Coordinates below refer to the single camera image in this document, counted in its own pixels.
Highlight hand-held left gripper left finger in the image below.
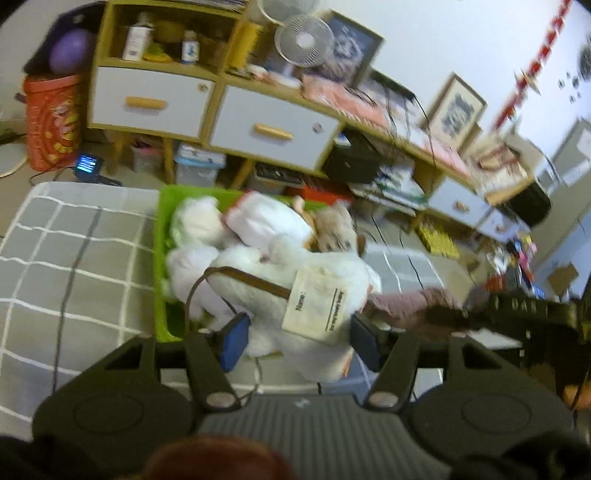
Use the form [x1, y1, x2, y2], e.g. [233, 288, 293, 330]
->
[102, 313, 252, 412]

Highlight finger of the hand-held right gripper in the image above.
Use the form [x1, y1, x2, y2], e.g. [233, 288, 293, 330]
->
[425, 305, 471, 330]

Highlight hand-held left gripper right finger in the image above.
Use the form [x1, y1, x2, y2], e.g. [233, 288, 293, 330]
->
[350, 313, 504, 411]

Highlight large white plush toy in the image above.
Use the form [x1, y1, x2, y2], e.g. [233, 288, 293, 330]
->
[164, 233, 384, 379]

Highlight mauve plush toy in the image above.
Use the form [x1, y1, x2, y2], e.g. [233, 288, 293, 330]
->
[367, 287, 462, 330]

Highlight brown plush toy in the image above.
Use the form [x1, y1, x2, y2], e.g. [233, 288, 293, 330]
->
[295, 198, 365, 254]

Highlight white plush toy pink trim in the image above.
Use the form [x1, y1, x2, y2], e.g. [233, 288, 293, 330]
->
[224, 191, 317, 254]

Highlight green plastic storage bin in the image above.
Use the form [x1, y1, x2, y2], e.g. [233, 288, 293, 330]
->
[154, 185, 356, 344]

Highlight small white plush toy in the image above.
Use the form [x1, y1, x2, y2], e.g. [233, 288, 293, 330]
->
[168, 196, 227, 250]

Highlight pile of yellow packets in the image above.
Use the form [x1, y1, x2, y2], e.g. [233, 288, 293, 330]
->
[416, 220, 458, 257]

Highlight black waste bin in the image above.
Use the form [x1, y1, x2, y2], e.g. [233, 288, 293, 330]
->
[503, 178, 552, 227]

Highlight long wooden desk small drawers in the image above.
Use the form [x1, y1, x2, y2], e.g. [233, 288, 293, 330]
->
[222, 69, 536, 241]

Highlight stack of papers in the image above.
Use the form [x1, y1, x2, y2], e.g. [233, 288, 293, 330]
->
[348, 161, 428, 213]

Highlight clear plastic storage box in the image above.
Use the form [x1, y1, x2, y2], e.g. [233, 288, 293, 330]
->
[174, 144, 227, 188]

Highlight black box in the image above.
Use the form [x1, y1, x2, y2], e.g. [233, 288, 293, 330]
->
[323, 131, 382, 185]

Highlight grey checked blanket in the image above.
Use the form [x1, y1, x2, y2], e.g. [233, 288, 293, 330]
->
[0, 181, 462, 430]

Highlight clear container pink lid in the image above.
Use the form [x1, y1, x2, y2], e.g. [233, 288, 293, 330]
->
[130, 141, 164, 174]

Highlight light wooden framed picture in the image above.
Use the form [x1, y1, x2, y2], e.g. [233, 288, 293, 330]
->
[425, 73, 488, 153]

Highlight small device with lit screen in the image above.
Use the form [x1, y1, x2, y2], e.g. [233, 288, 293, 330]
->
[75, 154, 103, 182]

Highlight wooden cabinet large white drawers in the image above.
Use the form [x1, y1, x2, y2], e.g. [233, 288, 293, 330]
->
[85, 0, 345, 185]

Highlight flat black device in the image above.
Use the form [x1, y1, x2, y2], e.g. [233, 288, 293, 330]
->
[372, 69, 419, 100]

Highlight pink cloth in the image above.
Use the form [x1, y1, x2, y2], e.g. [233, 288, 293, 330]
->
[302, 76, 389, 127]

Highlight red printed bag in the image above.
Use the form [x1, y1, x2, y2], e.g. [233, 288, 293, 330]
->
[23, 74, 86, 171]

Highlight dark framed picture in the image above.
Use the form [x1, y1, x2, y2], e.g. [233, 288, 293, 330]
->
[318, 10, 385, 88]

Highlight round white board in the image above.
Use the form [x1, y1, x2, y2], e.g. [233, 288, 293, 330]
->
[0, 141, 31, 178]

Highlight small blue label bottle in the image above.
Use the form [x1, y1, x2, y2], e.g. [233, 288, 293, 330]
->
[181, 30, 200, 63]

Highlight small white round fan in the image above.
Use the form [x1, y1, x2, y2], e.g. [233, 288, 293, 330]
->
[274, 14, 334, 69]

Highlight white carton box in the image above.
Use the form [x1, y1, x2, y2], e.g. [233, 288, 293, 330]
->
[122, 25, 153, 61]

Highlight purple ball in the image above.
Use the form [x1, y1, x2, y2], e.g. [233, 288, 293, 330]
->
[48, 28, 95, 75]

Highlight cream canvas pouch brown strap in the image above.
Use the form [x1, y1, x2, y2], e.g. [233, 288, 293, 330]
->
[185, 265, 347, 346]

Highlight bag with red straps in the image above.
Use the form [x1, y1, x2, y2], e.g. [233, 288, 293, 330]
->
[473, 136, 527, 185]

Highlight black cable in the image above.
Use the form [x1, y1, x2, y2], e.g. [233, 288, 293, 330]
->
[48, 208, 102, 393]

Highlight red wall garland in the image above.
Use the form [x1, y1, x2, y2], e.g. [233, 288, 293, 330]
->
[492, 0, 573, 130]

